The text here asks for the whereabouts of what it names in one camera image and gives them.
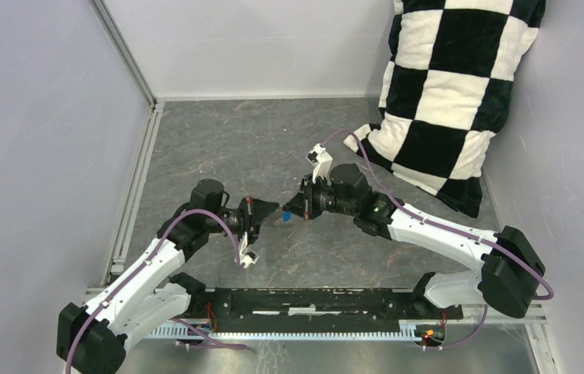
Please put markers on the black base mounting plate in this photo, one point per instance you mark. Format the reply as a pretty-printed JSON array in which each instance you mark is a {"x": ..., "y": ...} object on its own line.
[{"x": 313, "y": 310}]

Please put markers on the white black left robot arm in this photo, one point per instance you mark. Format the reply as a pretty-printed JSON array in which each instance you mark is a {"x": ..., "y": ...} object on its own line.
[{"x": 96, "y": 336}]

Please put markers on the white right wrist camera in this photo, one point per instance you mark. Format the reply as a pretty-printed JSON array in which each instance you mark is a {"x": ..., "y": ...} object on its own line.
[{"x": 321, "y": 161}]

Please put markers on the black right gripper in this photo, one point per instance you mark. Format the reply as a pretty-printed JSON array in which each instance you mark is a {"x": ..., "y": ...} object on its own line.
[{"x": 302, "y": 203}]

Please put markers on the black white checkered pillow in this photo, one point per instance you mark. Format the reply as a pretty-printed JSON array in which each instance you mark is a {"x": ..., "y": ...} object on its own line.
[{"x": 446, "y": 92}]

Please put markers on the aluminium frame rail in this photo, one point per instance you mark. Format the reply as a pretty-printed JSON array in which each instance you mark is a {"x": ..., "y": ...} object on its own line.
[{"x": 124, "y": 230}]

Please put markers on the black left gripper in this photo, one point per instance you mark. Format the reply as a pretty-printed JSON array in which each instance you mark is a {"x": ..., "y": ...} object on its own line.
[{"x": 254, "y": 210}]

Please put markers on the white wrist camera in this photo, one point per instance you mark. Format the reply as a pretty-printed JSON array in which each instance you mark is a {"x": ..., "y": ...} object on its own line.
[
  {"x": 247, "y": 257},
  {"x": 321, "y": 161}
]

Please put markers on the blue plastic key tag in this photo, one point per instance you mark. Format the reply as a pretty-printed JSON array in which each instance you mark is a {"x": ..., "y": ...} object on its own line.
[{"x": 287, "y": 217}]

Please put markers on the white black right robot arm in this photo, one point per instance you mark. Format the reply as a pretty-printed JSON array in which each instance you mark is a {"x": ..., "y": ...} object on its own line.
[{"x": 502, "y": 269}]

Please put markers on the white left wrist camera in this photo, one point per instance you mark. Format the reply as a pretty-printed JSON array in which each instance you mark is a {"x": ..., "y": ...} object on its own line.
[{"x": 247, "y": 257}]

